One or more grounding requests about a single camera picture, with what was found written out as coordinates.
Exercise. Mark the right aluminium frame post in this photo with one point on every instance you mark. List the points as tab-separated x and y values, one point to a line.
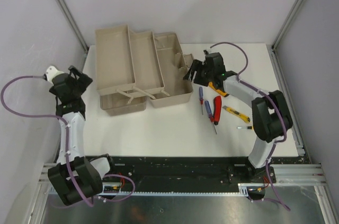
296	7

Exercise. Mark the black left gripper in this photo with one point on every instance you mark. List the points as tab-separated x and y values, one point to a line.
83	81

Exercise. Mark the small blue red screwdriver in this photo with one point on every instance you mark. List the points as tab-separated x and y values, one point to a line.
201	98

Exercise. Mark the left aluminium frame post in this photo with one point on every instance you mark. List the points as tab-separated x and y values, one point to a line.
72	23

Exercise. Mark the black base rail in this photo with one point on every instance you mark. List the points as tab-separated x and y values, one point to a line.
183	174

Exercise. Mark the yellow utility knife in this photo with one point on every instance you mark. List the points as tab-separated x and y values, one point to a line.
220	92

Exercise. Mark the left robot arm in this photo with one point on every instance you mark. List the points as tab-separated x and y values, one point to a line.
74	178

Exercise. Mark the beige plastic tool box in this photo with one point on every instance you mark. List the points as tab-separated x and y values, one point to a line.
135	67

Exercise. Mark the large blue red screwdriver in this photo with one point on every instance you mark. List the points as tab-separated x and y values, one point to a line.
210	115

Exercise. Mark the yellow handle screwdriver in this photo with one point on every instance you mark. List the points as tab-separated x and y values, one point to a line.
246	128

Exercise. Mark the yellow black box cutter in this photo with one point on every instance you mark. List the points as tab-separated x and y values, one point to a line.
232	111

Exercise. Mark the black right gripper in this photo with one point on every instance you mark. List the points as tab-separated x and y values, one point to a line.
196	65

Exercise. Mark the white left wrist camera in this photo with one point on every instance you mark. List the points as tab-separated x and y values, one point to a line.
51	73

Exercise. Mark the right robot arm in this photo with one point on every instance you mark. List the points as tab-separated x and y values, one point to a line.
271	117

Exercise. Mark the aluminium frame post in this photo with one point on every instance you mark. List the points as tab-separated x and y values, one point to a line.
72	23
296	7

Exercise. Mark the red folding knife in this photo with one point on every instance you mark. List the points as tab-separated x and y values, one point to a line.
217	103

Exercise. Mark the white cable duct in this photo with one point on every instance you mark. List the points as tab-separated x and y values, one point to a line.
241	190

